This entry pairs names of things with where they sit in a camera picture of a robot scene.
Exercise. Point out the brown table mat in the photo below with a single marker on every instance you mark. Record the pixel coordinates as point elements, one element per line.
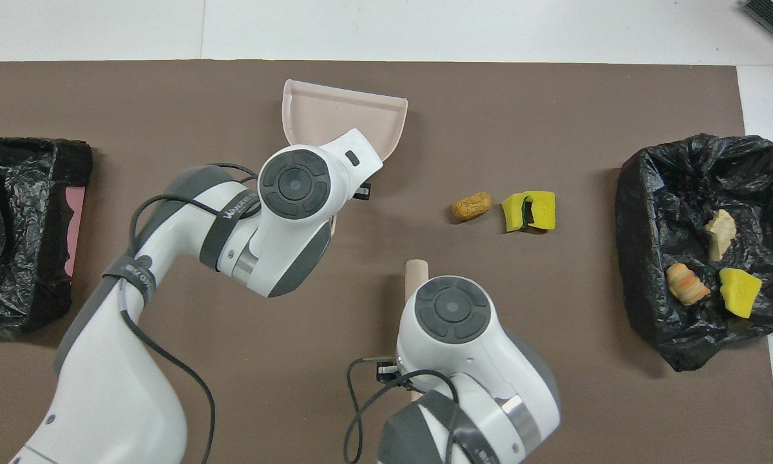
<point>554,386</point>

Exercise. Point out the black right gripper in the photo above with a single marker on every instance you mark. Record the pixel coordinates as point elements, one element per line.
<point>386,372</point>

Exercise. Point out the tan striped trash piece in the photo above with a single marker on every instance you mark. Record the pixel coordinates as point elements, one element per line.
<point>686,283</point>

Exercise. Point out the beige plastic dustpan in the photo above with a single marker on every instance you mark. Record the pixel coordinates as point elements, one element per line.
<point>335,116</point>

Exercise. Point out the yellow sponge chunk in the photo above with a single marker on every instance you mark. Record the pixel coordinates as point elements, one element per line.
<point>739,292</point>

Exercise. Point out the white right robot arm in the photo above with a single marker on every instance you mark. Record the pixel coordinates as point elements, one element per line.
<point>451,335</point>

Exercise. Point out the beige brush with black bristles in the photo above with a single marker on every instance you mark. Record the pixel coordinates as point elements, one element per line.
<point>416,274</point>

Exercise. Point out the brown cracked bread roll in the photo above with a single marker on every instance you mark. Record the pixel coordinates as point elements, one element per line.
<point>471,206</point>

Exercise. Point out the bin lined with black bag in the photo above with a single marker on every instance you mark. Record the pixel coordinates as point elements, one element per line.
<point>657,225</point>

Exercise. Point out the yellow sponge with green layer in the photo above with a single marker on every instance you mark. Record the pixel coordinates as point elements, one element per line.
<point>541,209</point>

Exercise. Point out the pink bin with black bag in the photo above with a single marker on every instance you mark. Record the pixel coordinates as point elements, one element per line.
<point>32,193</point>

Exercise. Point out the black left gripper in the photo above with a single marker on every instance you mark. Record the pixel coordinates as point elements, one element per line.
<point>362,191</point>

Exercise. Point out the pale cream trash piece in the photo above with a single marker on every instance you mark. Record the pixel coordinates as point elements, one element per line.
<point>720,233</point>

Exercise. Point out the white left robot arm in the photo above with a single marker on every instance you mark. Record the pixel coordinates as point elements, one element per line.
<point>103,386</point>

